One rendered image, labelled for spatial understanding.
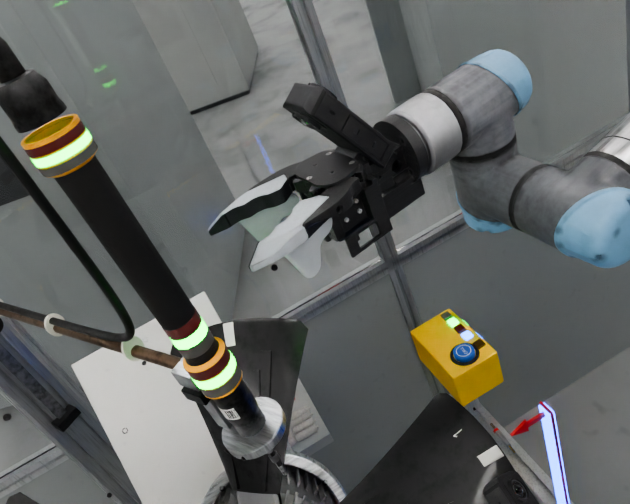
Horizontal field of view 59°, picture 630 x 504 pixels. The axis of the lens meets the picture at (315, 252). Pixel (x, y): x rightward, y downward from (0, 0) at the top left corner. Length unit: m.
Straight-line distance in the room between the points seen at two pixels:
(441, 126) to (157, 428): 0.72
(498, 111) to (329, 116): 0.20
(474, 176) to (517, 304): 1.27
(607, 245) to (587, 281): 1.50
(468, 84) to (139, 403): 0.75
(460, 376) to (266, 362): 0.45
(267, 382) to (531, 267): 1.22
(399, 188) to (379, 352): 1.13
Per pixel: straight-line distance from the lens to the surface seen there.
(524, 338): 2.00
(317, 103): 0.48
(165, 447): 1.05
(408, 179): 0.58
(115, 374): 1.05
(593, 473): 2.20
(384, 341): 1.65
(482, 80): 0.61
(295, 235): 0.47
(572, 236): 0.57
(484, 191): 0.64
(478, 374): 1.12
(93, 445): 1.38
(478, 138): 0.62
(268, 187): 0.55
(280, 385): 0.75
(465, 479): 0.84
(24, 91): 0.42
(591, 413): 2.33
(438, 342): 1.15
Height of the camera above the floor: 1.91
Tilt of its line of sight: 34 degrees down
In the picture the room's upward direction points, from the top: 24 degrees counter-clockwise
